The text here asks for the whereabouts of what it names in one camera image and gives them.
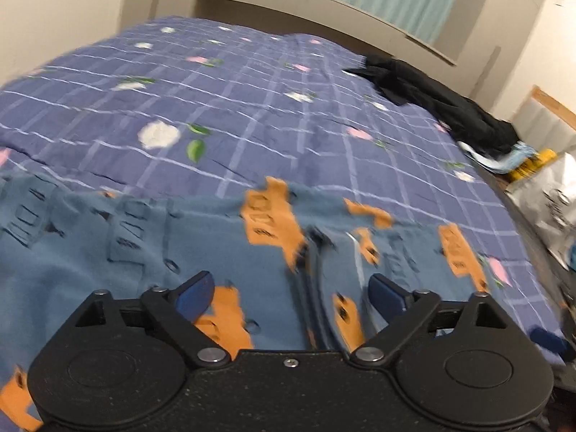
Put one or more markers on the grey wardrobe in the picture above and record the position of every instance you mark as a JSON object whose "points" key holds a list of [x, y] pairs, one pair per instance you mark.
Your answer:
{"points": [[504, 31]]}

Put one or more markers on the wooden padded headboard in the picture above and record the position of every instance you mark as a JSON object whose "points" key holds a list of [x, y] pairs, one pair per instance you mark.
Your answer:
{"points": [[540, 117]]}

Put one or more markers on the black jacket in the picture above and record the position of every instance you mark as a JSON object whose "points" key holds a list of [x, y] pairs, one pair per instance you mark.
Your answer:
{"points": [[450, 108]]}

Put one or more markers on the blue pants with orange cars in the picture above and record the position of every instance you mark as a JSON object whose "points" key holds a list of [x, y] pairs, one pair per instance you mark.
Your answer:
{"points": [[90, 279]]}

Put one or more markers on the beige headboard shelf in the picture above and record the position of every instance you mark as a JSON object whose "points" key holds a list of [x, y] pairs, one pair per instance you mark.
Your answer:
{"points": [[324, 11]]}

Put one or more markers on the white shopping bag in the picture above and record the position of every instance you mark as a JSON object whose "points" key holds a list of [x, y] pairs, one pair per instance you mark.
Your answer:
{"points": [[535, 198]]}

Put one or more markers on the grey quilted mattress pad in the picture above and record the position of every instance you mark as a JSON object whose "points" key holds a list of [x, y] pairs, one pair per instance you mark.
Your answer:
{"points": [[528, 247]]}

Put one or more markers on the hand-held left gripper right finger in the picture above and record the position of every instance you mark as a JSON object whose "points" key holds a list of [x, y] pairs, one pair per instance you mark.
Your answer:
{"points": [[387, 294]]}

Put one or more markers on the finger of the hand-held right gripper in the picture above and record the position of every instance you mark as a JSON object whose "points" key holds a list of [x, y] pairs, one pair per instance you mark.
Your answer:
{"points": [[548, 341]]}

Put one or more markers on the blue striped cloth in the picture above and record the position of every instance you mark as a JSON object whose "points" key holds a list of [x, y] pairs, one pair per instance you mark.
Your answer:
{"points": [[517, 155]]}

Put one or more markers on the yellow packet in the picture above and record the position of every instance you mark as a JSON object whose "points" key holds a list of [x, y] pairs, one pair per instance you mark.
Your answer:
{"points": [[542, 159]]}

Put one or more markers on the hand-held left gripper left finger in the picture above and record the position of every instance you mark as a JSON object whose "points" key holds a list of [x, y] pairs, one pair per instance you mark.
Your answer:
{"points": [[195, 294]]}

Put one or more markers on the purple checked floral quilt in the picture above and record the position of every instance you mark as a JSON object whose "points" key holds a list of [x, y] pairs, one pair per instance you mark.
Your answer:
{"points": [[252, 112]]}

